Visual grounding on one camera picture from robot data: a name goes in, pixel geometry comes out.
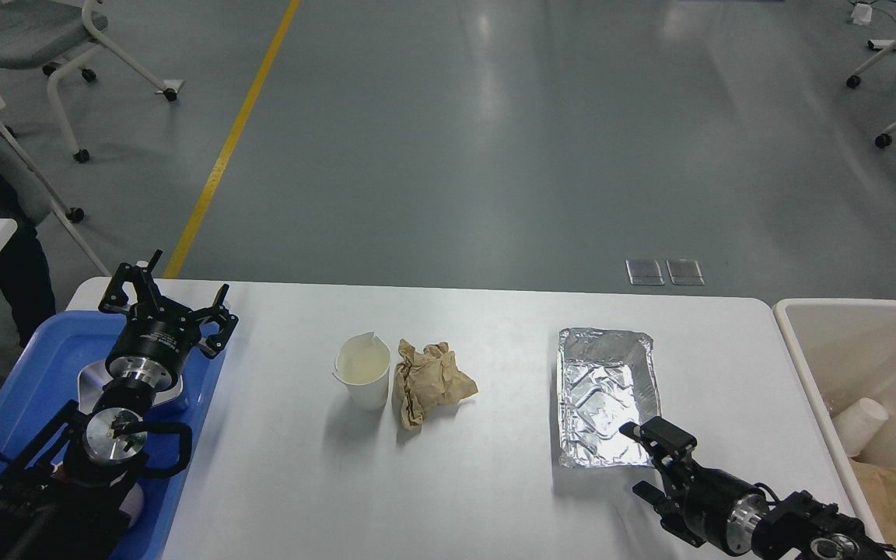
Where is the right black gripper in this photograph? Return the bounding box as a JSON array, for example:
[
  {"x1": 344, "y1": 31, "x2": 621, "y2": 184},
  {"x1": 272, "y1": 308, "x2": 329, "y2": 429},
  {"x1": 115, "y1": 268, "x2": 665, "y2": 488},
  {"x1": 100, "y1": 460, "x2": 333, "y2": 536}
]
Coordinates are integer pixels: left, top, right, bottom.
[{"x1": 619, "y1": 417, "x2": 768, "y2": 555}]

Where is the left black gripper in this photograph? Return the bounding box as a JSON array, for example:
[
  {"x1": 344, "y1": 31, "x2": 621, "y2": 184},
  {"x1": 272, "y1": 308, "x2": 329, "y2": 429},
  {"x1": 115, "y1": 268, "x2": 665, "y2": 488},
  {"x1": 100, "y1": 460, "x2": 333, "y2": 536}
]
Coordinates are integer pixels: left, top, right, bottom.
[{"x1": 97, "y1": 249, "x2": 239, "y2": 393}]

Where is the square metal tray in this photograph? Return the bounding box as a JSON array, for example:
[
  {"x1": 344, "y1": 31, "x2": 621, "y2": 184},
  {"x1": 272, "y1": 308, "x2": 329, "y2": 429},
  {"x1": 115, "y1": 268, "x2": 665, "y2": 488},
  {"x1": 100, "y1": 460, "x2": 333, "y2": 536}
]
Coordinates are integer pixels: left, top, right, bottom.
[{"x1": 77, "y1": 359, "x2": 190, "y2": 415}]

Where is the pink mug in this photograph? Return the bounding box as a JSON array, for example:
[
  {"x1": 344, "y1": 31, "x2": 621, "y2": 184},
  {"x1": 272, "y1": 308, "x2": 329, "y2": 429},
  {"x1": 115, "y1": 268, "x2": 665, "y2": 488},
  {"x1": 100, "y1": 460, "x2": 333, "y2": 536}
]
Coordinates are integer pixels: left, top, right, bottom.
[{"x1": 52, "y1": 463, "x2": 145, "y2": 529}]

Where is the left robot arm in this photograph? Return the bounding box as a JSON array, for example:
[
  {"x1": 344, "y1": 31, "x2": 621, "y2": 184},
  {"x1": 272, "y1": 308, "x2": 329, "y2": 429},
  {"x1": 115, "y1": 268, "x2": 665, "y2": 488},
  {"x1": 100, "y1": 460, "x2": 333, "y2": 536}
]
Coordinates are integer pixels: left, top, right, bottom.
[{"x1": 0, "y1": 251, "x2": 239, "y2": 559}]

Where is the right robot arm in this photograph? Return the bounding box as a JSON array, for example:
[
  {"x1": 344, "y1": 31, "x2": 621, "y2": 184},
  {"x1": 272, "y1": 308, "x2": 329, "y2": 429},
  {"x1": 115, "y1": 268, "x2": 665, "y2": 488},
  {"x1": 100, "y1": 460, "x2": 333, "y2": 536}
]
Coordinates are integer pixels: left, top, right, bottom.
[{"x1": 619, "y1": 417, "x2": 896, "y2": 559}]

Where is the blue plastic tray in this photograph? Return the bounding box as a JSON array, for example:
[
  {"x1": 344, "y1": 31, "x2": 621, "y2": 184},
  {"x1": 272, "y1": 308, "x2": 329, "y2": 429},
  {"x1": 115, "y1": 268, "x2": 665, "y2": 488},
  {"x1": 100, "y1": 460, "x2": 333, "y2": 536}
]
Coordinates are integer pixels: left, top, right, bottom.
[{"x1": 0, "y1": 311, "x2": 227, "y2": 559}]

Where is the aluminium foil tray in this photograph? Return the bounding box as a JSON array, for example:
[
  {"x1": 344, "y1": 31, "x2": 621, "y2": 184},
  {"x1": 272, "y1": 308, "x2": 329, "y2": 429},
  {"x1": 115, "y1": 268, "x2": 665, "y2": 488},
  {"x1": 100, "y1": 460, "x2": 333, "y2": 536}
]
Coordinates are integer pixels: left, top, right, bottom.
[{"x1": 555, "y1": 327, "x2": 661, "y2": 469}]

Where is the paper cup in bin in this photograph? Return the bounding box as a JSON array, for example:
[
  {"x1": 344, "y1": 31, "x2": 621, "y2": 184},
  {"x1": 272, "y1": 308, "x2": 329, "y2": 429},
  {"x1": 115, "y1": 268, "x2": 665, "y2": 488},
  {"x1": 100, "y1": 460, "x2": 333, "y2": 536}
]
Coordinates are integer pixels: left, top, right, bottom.
[{"x1": 832, "y1": 397, "x2": 890, "y2": 457}]

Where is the white paper cup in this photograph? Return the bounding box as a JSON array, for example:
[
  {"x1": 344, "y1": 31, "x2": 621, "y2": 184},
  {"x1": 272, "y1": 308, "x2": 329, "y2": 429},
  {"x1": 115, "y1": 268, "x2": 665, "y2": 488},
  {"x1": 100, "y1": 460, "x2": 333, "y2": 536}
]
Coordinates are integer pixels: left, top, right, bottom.
[{"x1": 333, "y1": 332, "x2": 391, "y2": 411}]

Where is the floor socket plate right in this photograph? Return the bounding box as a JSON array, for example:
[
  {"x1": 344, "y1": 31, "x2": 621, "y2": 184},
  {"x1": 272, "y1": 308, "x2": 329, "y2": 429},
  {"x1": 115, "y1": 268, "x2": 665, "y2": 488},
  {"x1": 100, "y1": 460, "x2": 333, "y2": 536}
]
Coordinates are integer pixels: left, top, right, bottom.
[{"x1": 666, "y1": 259, "x2": 706, "y2": 286}]

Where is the floor socket plate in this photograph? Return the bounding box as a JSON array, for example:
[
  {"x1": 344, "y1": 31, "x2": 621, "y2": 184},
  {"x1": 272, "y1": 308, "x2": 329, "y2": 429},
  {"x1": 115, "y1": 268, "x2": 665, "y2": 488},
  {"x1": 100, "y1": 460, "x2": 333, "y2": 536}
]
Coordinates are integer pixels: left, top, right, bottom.
[
  {"x1": 625, "y1": 259, "x2": 665, "y2": 287},
  {"x1": 666, "y1": 259, "x2": 706, "y2": 286}
]

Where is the floor socket plate left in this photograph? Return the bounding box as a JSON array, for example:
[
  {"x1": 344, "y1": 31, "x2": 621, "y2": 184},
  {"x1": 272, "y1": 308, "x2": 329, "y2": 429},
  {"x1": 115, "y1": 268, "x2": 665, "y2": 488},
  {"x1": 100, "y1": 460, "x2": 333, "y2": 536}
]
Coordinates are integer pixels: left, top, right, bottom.
[{"x1": 625, "y1": 259, "x2": 665, "y2": 287}]

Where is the beige plastic bin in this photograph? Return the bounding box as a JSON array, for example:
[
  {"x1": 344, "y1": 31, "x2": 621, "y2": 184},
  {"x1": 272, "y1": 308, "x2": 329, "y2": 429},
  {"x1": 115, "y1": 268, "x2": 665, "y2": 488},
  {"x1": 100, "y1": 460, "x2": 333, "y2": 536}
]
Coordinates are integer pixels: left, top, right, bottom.
[{"x1": 774, "y1": 299, "x2": 896, "y2": 533}]

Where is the crumpled brown paper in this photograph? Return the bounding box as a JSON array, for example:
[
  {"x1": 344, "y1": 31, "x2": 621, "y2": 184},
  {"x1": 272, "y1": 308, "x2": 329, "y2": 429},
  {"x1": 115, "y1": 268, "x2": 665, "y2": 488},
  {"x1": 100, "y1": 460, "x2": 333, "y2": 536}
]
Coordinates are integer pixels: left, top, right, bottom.
[{"x1": 394, "y1": 339, "x2": 479, "y2": 430}]

